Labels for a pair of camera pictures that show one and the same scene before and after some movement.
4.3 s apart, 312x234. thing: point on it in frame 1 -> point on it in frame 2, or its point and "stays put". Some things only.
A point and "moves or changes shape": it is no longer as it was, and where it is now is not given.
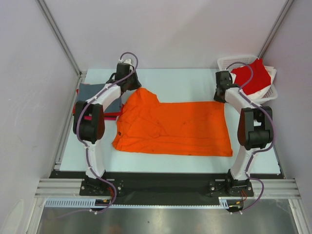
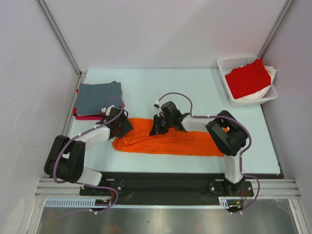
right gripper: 218,96 -> 159,125
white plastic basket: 230,63 stays put
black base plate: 160,188 stays put
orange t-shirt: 190,128 moves or changes shape
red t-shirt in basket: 260,80 stays put
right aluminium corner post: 275,28 stays put
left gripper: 137,84 -> 127,126
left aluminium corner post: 59,33 stays put
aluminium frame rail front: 275,188 stays put
